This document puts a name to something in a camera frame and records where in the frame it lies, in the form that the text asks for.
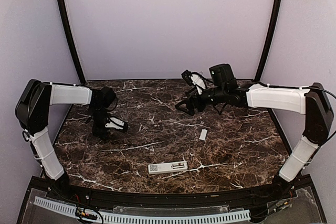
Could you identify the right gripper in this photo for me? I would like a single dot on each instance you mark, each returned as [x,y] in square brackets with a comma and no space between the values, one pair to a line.
[190,105]

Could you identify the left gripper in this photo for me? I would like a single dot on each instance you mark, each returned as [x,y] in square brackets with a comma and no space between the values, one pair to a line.
[99,132]

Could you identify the white battery cover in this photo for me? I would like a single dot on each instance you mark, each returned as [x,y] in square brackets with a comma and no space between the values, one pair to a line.
[203,134]

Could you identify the white remote control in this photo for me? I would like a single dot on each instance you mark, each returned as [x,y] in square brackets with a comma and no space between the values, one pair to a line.
[164,168]

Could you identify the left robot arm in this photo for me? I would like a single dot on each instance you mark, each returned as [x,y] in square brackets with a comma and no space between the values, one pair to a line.
[32,112]

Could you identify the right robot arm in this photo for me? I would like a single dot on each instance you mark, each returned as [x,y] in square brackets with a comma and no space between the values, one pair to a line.
[311,101]

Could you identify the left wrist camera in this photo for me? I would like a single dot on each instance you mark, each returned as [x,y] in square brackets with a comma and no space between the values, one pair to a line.
[117,124]

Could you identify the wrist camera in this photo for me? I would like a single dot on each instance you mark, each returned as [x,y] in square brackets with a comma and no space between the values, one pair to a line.
[194,79]
[117,124]

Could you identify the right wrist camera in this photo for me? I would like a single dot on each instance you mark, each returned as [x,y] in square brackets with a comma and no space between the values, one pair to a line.
[194,79]

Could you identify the black front rail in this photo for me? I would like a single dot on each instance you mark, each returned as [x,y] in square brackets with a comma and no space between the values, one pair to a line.
[254,197]

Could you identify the white slotted cable duct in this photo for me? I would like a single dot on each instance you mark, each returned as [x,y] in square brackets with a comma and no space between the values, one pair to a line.
[144,215]

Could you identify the left black frame post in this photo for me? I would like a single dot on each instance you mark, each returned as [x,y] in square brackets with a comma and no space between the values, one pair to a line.
[70,40]

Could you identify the black frame post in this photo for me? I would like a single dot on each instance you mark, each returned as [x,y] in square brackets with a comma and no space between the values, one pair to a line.
[70,40]
[268,40]

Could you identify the right black frame post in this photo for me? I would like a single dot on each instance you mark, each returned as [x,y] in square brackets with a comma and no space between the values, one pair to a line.
[268,40]

